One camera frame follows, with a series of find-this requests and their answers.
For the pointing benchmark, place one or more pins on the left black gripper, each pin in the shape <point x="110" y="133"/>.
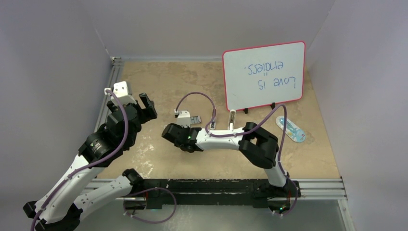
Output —
<point x="148" y="112"/>

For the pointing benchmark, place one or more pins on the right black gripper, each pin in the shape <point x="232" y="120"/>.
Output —
<point x="187" y="129"/>

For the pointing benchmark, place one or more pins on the pink and white stapler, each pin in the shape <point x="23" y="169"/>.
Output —
<point x="212" y="124"/>

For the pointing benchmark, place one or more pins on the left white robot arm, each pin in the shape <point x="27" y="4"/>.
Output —
<point x="66" y="204"/>

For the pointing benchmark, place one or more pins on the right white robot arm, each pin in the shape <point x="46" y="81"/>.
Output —
<point x="258" y="145"/>

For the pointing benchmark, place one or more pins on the red-framed whiteboard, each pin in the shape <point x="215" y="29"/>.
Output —
<point x="263" y="75"/>

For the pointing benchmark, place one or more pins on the blue patterned oval case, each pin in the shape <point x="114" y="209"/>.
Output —
<point x="295" y="133"/>

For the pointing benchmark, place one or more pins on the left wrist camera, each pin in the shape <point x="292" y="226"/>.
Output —
<point x="122" y="90"/>

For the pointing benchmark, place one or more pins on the aluminium frame rail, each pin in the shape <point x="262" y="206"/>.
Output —
<point x="115" y="76"/>

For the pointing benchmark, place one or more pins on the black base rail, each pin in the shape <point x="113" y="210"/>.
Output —
<point x="257" y="193"/>

